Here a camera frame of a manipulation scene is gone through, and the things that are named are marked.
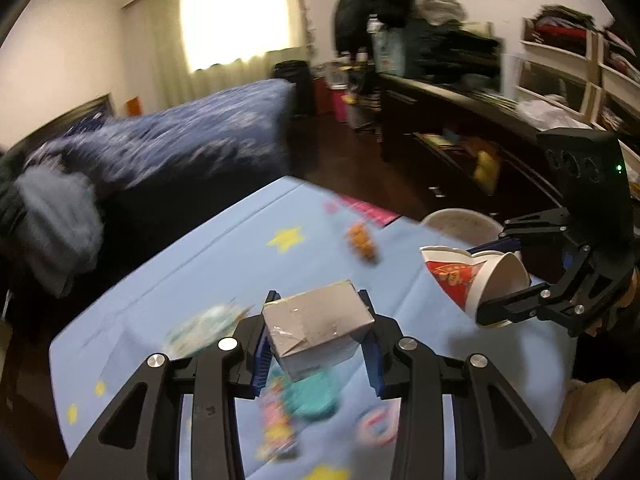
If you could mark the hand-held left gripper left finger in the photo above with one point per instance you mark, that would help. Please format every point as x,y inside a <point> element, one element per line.
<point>260,370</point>

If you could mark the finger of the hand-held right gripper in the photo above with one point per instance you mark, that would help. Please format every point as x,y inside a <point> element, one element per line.
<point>510,307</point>
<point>535,221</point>

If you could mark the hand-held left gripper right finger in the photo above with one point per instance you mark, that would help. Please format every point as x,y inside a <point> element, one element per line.
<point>376,375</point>

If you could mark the red printed paper cup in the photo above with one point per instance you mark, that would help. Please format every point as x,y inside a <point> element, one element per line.
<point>455,275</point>

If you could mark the grey cardboard box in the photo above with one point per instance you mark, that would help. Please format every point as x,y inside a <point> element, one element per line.
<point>315,330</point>

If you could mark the green white packet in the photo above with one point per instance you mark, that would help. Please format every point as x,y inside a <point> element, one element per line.
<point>200,332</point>

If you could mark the person's right hand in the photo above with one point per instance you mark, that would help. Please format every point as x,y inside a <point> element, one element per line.
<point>632,290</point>

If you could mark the yellow object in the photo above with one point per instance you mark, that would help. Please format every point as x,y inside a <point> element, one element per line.
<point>485,170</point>

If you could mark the white plastic bag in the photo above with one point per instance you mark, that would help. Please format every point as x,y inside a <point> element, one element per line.
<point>547,112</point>

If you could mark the blue printed tablecloth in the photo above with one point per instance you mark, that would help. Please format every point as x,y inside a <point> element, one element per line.
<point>200,270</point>

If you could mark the orange toy figure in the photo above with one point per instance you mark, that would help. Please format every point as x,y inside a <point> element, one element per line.
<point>362,242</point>

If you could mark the person's beige clothing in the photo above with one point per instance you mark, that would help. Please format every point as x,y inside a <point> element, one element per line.
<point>595,425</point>

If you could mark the dark wooden bed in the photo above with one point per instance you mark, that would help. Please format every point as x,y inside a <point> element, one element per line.
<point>200,220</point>

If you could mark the dark wooden dresser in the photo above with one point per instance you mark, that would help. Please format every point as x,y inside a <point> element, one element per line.
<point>400,120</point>

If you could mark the pile of dark clothes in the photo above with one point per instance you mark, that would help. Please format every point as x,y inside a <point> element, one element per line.
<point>450,45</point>

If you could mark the teal hanging bag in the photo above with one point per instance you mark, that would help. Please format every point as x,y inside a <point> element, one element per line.
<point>390,52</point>

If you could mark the pink plastic container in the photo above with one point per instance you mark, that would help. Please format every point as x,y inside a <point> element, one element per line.
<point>342,107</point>

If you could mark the red box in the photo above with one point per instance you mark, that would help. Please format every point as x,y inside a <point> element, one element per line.
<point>322,97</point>

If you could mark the blue patterned duvet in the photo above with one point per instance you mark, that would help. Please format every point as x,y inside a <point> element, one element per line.
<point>175,135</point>

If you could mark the black suitcase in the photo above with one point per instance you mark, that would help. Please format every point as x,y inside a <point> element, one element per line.
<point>295,87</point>

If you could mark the black hanging coat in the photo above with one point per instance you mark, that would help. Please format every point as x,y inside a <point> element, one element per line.
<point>352,15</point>

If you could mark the orange wooden cabinet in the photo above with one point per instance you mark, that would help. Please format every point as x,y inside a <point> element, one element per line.
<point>132,107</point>

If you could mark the pale green curtain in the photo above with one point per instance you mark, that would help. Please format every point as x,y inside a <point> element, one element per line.
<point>150,50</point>

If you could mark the white wall shelf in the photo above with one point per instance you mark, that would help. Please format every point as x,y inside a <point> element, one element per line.
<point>555,52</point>

